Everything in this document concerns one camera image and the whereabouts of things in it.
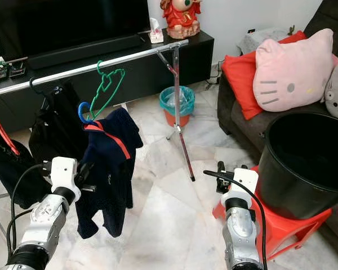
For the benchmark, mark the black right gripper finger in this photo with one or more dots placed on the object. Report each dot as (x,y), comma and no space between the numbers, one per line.
(221,170)

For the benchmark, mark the blue plastic hanger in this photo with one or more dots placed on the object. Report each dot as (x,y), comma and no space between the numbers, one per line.
(80,112)

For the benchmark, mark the green plastic hanger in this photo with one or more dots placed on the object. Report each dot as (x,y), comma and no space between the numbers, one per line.
(106,87)

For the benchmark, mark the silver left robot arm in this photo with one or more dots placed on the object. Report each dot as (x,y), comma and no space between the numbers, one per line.
(48,219)

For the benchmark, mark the red plastic hanger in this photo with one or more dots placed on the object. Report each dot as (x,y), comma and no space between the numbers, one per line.
(5,138)

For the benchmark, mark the dark grey sofa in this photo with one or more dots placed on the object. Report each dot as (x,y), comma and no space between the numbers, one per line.
(242,129)

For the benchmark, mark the black shorts red trim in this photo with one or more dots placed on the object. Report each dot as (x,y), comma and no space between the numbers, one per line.
(56,129)

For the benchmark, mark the dark navy printed t-shirt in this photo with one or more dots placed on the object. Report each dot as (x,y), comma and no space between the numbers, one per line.
(17,169)

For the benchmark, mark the black plastic bucket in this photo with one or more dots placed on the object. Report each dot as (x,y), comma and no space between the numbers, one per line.
(298,180)

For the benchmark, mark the red plastic stool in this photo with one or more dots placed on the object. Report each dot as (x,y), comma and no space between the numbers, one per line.
(287,230)

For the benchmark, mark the orange bin green bag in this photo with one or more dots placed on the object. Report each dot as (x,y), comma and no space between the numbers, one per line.
(177,104)

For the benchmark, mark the red cushion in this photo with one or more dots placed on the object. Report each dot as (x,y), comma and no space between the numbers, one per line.
(239,76)

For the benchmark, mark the black TV cabinet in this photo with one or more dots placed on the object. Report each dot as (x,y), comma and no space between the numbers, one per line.
(146,76)

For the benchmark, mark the pink cat face cushion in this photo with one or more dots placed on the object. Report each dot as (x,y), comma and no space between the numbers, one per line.
(293,70)

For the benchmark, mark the black soundbar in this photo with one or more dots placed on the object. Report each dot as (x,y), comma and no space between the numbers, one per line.
(79,53)

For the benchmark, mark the green circuit board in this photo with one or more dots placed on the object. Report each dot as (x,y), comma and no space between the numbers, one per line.
(3,70)

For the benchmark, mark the grey marble side table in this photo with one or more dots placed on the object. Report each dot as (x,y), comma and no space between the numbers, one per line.
(256,38)

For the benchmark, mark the white tissue box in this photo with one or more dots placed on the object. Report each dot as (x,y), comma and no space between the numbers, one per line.
(156,35)

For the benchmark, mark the black flat television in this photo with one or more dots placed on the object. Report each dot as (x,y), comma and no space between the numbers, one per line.
(62,22)

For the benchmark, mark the red figurine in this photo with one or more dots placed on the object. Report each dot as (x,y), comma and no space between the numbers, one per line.
(180,17)

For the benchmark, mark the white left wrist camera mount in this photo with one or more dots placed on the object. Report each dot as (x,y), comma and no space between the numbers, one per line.
(65,169)

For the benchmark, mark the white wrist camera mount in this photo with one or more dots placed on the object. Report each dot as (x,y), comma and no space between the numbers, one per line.
(247,180)
(65,169)

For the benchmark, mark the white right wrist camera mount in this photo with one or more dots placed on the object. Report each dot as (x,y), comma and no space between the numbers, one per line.
(247,180)

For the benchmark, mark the silver clothes rack rail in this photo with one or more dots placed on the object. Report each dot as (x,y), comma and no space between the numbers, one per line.
(90,66)

